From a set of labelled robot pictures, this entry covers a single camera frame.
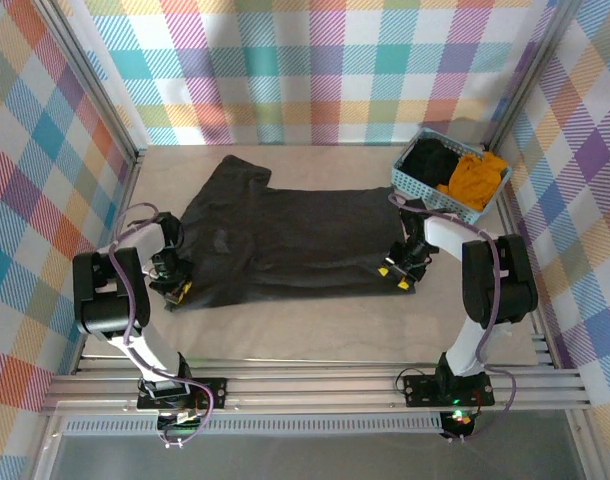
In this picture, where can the aluminium frame post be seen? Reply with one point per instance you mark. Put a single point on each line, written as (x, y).
(532, 65)
(80, 65)

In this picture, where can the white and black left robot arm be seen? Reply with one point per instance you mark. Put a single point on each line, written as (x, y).
(110, 290)

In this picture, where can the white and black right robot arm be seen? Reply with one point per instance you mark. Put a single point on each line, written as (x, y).
(500, 280)

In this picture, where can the mustard yellow t-shirt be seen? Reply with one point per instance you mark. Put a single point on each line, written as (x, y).
(477, 180)

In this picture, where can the aluminium frame left post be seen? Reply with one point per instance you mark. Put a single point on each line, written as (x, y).
(80, 65)

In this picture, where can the aluminium frame right side rail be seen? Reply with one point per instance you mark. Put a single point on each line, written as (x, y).
(540, 345)

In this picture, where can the light blue plastic basket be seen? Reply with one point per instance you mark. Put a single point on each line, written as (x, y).
(410, 182)

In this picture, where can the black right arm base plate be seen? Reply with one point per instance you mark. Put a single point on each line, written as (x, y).
(417, 390)

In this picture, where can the aluminium frame cross rail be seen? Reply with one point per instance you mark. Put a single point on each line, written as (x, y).
(310, 387)

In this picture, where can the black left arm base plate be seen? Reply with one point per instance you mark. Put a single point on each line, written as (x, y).
(216, 392)

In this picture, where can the aluminium frame right post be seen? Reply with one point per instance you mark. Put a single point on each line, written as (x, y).
(532, 65)

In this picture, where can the dark grey t-shirt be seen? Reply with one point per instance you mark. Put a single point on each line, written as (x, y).
(295, 240)

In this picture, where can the black t-shirt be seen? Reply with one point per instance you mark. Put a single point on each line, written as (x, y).
(430, 160)

